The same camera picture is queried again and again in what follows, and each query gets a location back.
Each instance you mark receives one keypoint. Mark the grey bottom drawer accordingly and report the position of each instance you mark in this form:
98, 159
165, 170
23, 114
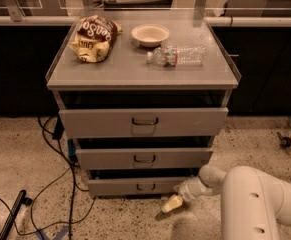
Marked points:
133, 186

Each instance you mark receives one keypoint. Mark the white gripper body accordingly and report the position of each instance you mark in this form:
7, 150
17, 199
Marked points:
187, 191

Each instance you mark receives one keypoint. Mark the dark chair back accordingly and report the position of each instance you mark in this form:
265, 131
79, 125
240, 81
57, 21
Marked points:
138, 5

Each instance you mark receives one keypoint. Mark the grey drawer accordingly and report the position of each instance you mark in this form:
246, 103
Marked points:
160, 122
143, 158
133, 186

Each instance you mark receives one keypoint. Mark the white paper bowl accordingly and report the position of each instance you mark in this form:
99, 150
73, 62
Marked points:
150, 35

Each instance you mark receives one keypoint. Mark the clear plastic water bottle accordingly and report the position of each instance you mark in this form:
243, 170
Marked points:
172, 55

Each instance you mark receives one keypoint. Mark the black bar on floor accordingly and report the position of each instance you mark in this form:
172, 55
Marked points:
20, 199

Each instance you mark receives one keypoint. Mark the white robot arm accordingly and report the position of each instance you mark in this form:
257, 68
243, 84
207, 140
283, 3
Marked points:
253, 203

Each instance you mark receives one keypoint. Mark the grey middle drawer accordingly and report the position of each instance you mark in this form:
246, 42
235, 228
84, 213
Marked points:
143, 158

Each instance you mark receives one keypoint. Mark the grey drawer cabinet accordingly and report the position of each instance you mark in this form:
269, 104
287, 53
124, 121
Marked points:
126, 81

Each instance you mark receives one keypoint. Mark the grey top drawer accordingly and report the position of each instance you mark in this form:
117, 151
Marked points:
160, 122

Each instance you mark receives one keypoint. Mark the black lab counter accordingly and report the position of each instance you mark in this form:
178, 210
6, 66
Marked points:
262, 56

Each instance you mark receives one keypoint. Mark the brown yellow chip bag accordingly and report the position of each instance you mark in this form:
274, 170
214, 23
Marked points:
94, 38

